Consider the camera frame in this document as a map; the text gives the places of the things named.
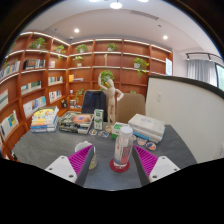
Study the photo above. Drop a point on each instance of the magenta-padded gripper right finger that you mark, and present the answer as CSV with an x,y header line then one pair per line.
x,y
163,166

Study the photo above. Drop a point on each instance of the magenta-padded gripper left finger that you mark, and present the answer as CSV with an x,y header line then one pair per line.
x,y
61,166

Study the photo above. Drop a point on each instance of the clear plastic water bottle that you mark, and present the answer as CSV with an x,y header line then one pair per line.
x,y
122,150

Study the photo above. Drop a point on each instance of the stack of white books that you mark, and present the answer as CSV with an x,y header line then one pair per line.
x,y
146,126

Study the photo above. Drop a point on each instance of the stack of dark books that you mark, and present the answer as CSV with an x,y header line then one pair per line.
x,y
76,121

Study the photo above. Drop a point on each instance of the flat round red coaster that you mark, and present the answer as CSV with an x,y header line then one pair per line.
x,y
115,168

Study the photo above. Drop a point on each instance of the stack of colourful books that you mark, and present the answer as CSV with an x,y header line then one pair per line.
x,y
44,120

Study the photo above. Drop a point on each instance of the flat green white box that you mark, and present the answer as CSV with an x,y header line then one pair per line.
x,y
116,130

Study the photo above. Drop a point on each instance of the tall white green carton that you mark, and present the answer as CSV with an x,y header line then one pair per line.
x,y
98,119

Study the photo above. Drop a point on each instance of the tan upholstered chair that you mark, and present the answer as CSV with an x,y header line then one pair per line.
x,y
131,106

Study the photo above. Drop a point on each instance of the dark blue chair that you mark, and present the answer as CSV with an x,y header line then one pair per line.
x,y
93,101

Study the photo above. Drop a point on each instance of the wooden artist mannequin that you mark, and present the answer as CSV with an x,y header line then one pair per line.
x,y
111,100

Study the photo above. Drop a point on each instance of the wooden shelf unit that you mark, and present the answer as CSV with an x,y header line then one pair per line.
x,y
133,76

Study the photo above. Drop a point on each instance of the grey window curtain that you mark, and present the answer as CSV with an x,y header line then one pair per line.
x,y
200,71

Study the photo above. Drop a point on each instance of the round ceiling lights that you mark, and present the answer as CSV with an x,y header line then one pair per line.
x,y
116,5

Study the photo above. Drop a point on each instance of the white wall socket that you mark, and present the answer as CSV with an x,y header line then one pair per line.
x,y
221,150

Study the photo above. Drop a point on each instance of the white light switch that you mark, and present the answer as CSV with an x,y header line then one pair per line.
x,y
159,97

